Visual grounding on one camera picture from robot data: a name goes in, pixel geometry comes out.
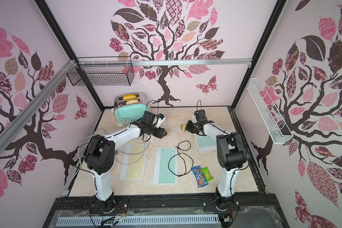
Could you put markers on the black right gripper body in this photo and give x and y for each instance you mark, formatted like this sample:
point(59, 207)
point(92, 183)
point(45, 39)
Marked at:
point(194, 127)

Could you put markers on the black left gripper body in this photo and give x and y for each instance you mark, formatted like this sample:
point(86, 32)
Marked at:
point(156, 132)

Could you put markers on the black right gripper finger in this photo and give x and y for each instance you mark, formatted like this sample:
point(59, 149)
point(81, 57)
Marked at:
point(190, 124)
point(191, 129)

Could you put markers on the yellow USB charger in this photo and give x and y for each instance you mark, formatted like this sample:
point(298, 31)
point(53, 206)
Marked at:
point(182, 127)

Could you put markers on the green wireless keyboard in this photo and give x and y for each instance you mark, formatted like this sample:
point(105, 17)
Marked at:
point(205, 143)
point(165, 167)

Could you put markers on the yellow wireless keyboard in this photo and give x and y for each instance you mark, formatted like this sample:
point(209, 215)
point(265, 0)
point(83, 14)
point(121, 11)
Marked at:
point(133, 164)

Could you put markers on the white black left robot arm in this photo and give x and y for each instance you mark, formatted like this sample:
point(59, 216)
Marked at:
point(100, 154)

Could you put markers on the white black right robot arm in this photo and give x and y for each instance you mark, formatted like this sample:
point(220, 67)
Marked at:
point(231, 155)

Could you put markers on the mint green toaster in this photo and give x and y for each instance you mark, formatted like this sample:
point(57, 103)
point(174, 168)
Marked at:
point(129, 108)

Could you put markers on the green snack packet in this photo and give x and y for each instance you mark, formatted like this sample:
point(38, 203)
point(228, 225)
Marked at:
point(208, 176)

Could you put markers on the blue candy bag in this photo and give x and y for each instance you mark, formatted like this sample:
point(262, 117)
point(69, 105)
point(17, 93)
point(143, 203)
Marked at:
point(199, 175)

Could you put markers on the aluminium rail back wall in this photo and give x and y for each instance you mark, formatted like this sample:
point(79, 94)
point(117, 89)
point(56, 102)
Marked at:
point(172, 62)

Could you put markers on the aluminium rail wall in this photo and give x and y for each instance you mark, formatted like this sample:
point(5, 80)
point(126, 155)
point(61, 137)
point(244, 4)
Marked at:
point(23, 117)
point(172, 62)

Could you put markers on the white wire shelf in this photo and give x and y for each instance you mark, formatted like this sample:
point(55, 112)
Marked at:
point(264, 98)

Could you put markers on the black wire basket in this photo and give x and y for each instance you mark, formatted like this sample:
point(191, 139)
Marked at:
point(102, 73)

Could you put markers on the white slotted cable duct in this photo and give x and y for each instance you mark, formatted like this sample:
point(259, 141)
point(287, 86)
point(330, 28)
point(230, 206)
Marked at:
point(109, 221)

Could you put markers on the aluminium rail left wall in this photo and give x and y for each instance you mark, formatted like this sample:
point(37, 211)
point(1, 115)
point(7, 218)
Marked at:
point(23, 117)

